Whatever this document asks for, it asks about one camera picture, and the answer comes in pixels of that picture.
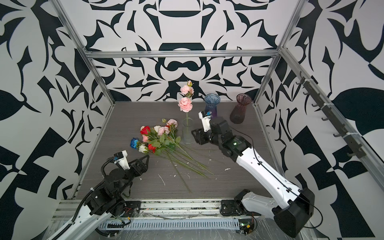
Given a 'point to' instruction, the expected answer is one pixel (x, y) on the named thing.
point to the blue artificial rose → (133, 142)
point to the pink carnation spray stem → (185, 102)
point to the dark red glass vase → (237, 115)
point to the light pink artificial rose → (144, 138)
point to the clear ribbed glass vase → (188, 126)
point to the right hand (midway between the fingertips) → (196, 129)
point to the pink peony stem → (173, 123)
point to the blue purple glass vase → (211, 100)
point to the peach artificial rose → (142, 127)
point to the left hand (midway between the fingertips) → (143, 156)
